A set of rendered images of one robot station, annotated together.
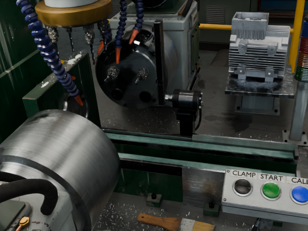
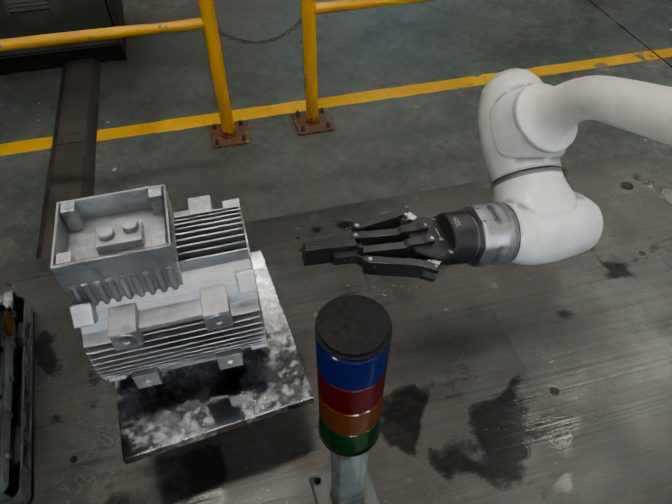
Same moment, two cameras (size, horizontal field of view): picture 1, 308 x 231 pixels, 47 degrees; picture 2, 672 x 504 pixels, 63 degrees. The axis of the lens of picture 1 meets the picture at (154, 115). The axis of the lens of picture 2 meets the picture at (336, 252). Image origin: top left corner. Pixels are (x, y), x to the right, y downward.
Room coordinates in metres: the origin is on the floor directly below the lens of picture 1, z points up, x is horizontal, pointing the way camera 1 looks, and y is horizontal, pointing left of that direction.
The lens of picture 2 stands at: (0.81, -0.32, 1.57)
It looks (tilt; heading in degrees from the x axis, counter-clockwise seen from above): 49 degrees down; 323
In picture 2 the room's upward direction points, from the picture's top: straight up
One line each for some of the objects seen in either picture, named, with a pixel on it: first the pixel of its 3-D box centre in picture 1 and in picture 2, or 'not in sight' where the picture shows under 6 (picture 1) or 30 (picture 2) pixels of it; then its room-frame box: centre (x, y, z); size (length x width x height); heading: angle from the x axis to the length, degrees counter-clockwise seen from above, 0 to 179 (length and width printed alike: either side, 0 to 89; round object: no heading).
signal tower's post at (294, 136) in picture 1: (304, 84); (348, 434); (0.98, -0.47, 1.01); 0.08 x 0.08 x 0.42; 72
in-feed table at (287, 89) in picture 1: (258, 90); (209, 361); (1.24, -0.42, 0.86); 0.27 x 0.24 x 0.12; 162
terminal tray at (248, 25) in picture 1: (250, 25); (121, 245); (1.28, -0.38, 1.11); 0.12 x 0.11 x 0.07; 68
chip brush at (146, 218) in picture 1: (175, 224); not in sight; (0.65, -0.03, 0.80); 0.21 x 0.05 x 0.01; 69
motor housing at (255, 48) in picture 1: (259, 50); (175, 288); (1.27, -0.41, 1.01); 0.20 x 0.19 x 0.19; 68
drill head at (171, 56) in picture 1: (140, 62); not in sight; (1.18, 0.03, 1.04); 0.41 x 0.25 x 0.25; 162
